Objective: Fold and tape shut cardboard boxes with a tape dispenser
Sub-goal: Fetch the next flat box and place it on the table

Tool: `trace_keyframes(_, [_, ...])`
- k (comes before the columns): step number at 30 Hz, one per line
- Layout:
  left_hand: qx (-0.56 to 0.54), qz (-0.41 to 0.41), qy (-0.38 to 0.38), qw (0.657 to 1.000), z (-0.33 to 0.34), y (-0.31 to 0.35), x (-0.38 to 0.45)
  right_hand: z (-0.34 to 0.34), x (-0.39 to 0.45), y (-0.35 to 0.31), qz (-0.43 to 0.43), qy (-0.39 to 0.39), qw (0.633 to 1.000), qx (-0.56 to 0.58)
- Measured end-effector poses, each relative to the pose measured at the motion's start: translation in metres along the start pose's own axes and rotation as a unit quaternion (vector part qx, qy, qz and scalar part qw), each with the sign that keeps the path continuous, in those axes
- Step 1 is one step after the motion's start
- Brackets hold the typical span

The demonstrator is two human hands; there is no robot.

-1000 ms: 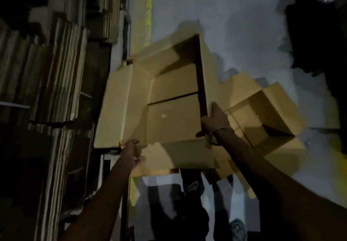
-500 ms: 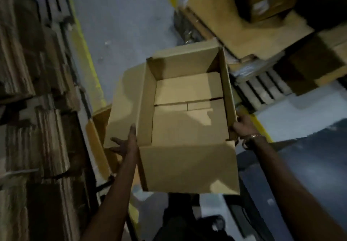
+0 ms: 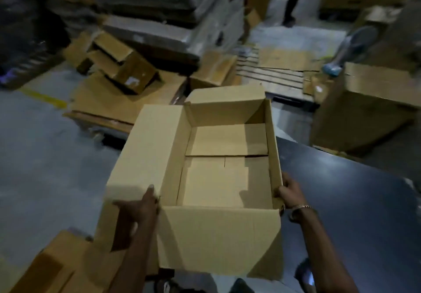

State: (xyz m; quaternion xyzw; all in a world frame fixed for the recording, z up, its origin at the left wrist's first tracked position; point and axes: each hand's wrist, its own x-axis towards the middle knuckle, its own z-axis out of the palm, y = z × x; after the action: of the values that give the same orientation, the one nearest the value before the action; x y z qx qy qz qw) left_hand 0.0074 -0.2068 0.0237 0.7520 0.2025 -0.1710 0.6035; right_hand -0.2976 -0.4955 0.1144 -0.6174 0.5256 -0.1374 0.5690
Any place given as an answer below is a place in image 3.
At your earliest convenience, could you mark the person's right hand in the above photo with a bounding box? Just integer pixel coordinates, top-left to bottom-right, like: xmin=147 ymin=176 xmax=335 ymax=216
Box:
xmin=274 ymin=172 xmax=309 ymax=210

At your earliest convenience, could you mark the person's left hand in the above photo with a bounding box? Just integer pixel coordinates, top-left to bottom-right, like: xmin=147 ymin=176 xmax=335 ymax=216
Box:
xmin=112 ymin=184 xmax=162 ymax=237

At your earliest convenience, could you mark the large cardboard box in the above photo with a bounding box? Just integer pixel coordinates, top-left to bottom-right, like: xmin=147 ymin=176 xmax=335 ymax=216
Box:
xmin=105 ymin=84 xmax=285 ymax=281

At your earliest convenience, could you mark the person's right forearm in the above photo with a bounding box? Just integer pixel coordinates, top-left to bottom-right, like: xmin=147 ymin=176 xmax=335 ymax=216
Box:
xmin=291 ymin=208 xmax=351 ymax=293

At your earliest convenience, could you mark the person's left forearm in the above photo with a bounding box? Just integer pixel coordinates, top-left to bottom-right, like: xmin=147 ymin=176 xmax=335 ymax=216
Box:
xmin=107 ymin=224 xmax=158 ymax=293

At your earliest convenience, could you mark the person's shoe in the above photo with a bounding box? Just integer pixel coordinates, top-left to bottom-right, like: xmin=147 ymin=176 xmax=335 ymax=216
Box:
xmin=294 ymin=258 xmax=318 ymax=293

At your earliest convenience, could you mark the pile of flat cardboard sheets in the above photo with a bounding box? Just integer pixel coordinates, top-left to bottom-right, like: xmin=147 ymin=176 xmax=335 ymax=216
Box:
xmin=63 ymin=69 xmax=188 ymax=134

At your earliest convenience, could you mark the folded cardboard boxes pile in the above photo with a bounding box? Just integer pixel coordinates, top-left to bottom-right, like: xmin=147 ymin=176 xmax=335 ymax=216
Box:
xmin=10 ymin=201 xmax=158 ymax=293

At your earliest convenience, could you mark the wooden pallet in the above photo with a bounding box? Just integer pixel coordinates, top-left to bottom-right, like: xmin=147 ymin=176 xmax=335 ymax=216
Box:
xmin=234 ymin=44 xmax=321 ymax=109

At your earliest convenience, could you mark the big closed cardboard box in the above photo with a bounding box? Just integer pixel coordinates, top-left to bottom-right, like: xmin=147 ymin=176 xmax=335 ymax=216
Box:
xmin=310 ymin=62 xmax=421 ymax=155

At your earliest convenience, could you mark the small open cardboard box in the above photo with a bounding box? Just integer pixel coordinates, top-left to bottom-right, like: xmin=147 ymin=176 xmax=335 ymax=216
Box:
xmin=76 ymin=31 xmax=162 ymax=95

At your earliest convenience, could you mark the flattened cardboard sheet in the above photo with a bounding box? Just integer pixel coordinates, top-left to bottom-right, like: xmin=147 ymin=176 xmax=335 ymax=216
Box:
xmin=257 ymin=47 xmax=324 ymax=73

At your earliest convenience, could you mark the tilted cardboard box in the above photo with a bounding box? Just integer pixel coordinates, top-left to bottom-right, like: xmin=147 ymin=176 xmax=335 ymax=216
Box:
xmin=188 ymin=51 xmax=242 ymax=91

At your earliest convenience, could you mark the stack of grey wrapped panels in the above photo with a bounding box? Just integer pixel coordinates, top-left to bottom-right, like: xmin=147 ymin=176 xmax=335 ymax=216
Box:
xmin=93 ymin=0 xmax=248 ymax=68

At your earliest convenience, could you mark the dark wrapped goods pile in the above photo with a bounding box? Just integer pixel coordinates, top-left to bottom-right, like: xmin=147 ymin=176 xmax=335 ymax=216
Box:
xmin=0 ymin=0 xmax=71 ymax=89

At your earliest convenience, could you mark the metal wrist bracelet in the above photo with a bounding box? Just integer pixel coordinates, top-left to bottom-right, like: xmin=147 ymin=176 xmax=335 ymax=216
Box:
xmin=285 ymin=204 xmax=314 ymax=223

